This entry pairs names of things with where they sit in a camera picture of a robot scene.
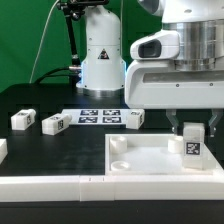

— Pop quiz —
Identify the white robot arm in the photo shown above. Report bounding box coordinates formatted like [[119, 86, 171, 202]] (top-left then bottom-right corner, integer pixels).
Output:
[[79, 0, 224, 132]]

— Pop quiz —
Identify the black cable bundle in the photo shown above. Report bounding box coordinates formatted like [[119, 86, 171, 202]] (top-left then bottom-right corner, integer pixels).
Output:
[[33, 65, 83, 85]]

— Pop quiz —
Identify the white square table top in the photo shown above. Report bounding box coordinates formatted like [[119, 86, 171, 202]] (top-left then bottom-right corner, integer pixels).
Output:
[[105, 134, 216, 175]]

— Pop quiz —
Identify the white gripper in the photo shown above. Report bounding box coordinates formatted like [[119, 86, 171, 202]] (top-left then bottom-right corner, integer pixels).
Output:
[[125, 30, 224, 136]]

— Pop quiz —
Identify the white U-shaped obstacle fence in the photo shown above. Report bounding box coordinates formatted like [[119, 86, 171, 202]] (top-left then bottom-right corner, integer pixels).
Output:
[[0, 136, 224, 203]]

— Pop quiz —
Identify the white cable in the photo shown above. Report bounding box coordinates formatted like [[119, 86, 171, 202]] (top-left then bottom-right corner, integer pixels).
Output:
[[29, 0, 60, 84]]

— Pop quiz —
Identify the AprilTag marker sheet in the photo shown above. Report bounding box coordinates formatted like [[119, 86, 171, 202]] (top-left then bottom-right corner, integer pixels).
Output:
[[62, 109, 131, 125]]

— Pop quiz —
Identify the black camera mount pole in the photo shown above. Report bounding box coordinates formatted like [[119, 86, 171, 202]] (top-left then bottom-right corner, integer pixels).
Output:
[[56, 0, 109, 66]]

